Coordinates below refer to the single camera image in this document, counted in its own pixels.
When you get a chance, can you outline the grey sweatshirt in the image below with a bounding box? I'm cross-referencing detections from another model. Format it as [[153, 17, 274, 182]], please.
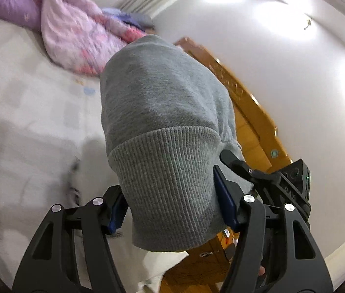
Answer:
[[100, 35, 243, 252]]

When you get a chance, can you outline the wooden headboard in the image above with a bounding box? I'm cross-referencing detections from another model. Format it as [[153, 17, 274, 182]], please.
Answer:
[[175, 37, 292, 173]]

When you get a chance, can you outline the wooden nightstand with items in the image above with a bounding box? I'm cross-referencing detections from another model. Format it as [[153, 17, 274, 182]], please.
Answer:
[[159, 228, 239, 293]]

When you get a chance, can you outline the white plush bed blanket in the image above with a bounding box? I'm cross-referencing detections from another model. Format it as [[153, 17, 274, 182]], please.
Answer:
[[0, 20, 185, 292]]

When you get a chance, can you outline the pink purple floral quilt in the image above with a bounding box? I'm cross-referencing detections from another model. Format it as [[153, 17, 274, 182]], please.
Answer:
[[0, 0, 146, 76]]

